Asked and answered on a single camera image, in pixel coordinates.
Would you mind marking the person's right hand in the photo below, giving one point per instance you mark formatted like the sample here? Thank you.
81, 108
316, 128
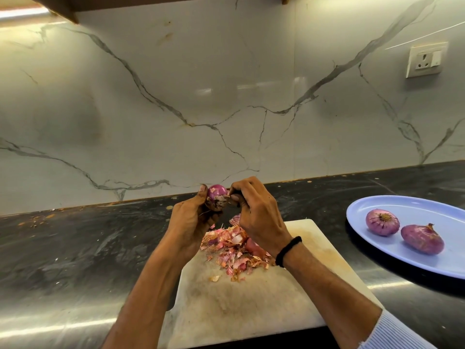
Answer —
259, 214

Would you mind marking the person's left hand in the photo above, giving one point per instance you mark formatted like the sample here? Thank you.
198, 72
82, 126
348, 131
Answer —
189, 223

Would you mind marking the person's left thumb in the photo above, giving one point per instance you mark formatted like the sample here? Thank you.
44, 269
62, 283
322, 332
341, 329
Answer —
202, 194

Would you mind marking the person's right thumb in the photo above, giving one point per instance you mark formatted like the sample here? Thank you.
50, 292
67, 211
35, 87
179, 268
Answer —
236, 197

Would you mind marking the partly peeled red onion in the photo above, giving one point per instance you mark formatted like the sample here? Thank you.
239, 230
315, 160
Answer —
217, 197

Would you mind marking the person's left forearm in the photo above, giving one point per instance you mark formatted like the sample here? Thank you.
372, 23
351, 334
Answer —
145, 298

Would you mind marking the person's right forearm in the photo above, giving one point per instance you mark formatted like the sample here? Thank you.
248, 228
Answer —
327, 290

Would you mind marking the pile of onion peels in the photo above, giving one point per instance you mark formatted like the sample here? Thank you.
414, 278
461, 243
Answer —
234, 250

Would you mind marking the black wrist band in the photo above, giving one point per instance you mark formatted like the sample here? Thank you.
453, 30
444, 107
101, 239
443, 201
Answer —
287, 251

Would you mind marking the white cutting board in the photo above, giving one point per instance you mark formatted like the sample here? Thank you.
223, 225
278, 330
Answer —
254, 287

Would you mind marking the blue oval plate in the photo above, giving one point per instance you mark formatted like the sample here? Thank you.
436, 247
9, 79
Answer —
417, 232

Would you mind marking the red onion with stem tip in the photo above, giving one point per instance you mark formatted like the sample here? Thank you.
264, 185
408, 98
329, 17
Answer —
422, 239

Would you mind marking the light blue sleeve cuff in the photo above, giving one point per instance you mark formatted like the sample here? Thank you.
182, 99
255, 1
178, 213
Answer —
396, 334

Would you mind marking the wooden overhead cabinet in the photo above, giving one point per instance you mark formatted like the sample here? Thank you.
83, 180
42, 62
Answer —
109, 3

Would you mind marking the white wall socket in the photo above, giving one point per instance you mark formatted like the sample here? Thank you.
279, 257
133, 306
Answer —
427, 59

